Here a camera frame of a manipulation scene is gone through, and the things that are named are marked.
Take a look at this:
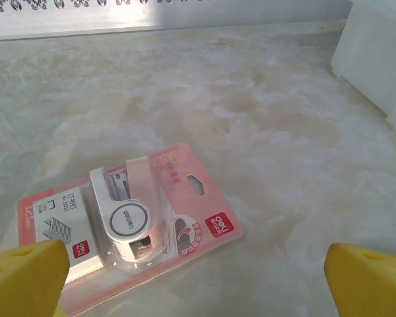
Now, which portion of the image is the aluminium frame rail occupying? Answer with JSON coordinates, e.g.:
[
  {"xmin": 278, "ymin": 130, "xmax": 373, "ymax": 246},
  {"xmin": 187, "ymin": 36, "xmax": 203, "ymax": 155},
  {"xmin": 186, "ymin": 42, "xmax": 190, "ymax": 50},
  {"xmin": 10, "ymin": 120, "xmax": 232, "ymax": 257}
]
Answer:
[{"xmin": 0, "ymin": 15, "xmax": 350, "ymax": 43}]

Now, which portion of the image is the pink stapler blister pack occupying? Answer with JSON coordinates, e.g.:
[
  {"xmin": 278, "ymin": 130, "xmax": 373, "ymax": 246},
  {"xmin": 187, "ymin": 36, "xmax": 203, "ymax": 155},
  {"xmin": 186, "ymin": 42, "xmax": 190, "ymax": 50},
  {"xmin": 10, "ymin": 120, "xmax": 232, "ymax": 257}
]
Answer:
[{"xmin": 17, "ymin": 142, "xmax": 246, "ymax": 317}]

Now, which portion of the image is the white plastic bin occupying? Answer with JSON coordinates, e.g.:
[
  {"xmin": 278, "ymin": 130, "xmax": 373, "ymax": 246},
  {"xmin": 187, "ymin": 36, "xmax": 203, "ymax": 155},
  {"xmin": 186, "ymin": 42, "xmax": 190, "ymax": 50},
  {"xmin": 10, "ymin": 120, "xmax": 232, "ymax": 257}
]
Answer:
[{"xmin": 329, "ymin": 0, "xmax": 396, "ymax": 130}]

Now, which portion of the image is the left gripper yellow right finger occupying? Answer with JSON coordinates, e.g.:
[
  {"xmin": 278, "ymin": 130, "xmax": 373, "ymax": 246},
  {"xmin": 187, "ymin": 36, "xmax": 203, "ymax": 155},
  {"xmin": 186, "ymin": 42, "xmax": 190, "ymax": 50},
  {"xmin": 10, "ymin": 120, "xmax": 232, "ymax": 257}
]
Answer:
[{"xmin": 323, "ymin": 242, "xmax": 396, "ymax": 317}]

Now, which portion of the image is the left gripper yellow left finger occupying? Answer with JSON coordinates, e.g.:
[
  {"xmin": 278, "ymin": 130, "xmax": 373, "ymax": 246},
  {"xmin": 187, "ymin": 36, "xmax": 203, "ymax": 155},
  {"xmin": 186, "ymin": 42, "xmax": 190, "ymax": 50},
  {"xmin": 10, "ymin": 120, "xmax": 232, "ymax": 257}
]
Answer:
[{"xmin": 0, "ymin": 239, "xmax": 70, "ymax": 317}]

